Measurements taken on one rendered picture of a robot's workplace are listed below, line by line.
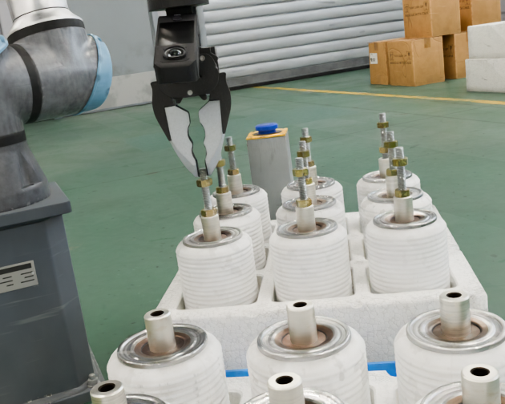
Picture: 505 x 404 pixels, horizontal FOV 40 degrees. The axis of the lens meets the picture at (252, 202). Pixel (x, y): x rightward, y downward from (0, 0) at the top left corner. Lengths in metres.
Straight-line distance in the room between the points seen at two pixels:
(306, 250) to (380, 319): 0.11
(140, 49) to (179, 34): 5.27
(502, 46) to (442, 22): 0.96
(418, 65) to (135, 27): 2.49
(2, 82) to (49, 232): 0.21
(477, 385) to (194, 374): 0.22
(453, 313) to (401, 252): 0.28
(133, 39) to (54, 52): 4.99
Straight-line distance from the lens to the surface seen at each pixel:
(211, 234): 0.85
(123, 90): 6.02
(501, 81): 3.95
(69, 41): 1.07
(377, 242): 0.82
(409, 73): 4.76
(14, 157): 1.01
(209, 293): 0.84
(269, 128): 1.22
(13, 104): 1.02
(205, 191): 0.84
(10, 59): 1.03
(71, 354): 1.06
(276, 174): 1.21
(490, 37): 4.01
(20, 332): 1.04
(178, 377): 0.55
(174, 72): 0.73
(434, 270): 0.83
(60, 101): 1.05
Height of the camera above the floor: 0.49
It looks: 14 degrees down
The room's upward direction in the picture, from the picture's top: 8 degrees counter-clockwise
